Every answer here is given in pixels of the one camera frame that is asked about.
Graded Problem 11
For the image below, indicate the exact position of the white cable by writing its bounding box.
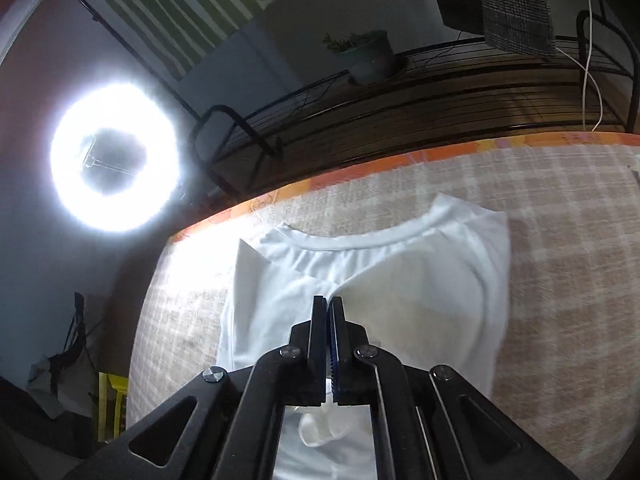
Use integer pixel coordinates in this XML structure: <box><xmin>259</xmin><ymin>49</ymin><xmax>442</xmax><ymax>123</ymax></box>
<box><xmin>555</xmin><ymin>0</ymin><xmax>605</xmax><ymax>131</ymax></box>

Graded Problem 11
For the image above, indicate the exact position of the black light stand pole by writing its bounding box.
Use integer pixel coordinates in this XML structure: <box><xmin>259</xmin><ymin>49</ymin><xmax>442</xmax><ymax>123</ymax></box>
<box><xmin>62</xmin><ymin>0</ymin><xmax>211</xmax><ymax>131</ymax></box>

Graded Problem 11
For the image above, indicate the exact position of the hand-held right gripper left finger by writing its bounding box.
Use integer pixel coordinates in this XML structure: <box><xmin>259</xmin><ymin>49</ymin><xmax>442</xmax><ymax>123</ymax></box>
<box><xmin>64</xmin><ymin>295</ymin><xmax>328</xmax><ymax>480</ymax></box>

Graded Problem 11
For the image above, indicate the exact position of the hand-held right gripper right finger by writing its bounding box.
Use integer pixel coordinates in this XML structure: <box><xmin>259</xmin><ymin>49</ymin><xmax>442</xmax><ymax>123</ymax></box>
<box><xmin>327</xmin><ymin>296</ymin><xmax>581</xmax><ymax>480</ymax></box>

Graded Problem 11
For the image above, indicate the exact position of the yellow plastic stool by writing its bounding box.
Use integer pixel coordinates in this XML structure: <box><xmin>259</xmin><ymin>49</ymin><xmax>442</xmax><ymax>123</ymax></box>
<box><xmin>97</xmin><ymin>371</ymin><xmax>130</xmax><ymax>443</ymax></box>

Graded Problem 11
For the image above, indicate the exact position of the grey plaid cloth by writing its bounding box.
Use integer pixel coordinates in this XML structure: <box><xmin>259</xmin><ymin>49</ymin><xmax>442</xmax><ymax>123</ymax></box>
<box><xmin>432</xmin><ymin>0</ymin><xmax>558</xmax><ymax>61</ymax></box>

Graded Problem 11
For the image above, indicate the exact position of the black metal bed frame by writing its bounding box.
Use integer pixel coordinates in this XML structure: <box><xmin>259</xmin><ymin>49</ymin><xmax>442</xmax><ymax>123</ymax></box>
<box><xmin>192</xmin><ymin>10</ymin><xmax>638</xmax><ymax>196</ymax></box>

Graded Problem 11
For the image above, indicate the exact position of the white t-shirt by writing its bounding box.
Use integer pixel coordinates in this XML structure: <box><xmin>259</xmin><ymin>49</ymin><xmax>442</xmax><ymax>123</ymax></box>
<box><xmin>215</xmin><ymin>192</ymin><xmax>512</xmax><ymax>480</ymax></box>

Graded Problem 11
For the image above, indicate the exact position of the beige checkered blanket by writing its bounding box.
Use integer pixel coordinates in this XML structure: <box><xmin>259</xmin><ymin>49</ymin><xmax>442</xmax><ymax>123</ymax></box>
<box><xmin>127</xmin><ymin>145</ymin><xmax>640</xmax><ymax>480</ymax></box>

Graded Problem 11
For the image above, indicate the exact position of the green striped cloth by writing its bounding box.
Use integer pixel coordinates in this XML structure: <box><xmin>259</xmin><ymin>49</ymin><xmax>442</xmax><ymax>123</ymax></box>
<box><xmin>67</xmin><ymin>0</ymin><xmax>283</xmax><ymax>81</ymax></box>

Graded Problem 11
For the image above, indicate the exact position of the potted plant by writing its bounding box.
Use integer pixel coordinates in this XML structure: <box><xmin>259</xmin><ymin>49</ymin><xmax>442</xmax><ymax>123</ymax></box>
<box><xmin>322</xmin><ymin>30</ymin><xmax>398</xmax><ymax>86</ymax></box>

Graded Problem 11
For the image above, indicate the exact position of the ring light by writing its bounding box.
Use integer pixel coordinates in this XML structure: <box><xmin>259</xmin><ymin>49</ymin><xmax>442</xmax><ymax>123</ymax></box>
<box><xmin>50</xmin><ymin>80</ymin><xmax>187</xmax><ymax>233</ymax></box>

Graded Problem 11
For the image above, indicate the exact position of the orange patterned bed sheet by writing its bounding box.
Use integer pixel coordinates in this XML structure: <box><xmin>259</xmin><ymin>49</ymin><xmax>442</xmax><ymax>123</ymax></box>
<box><xmin>172</xmin><ymin>131</ymin><xmax>640</xmax><ymax>243</ymax></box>

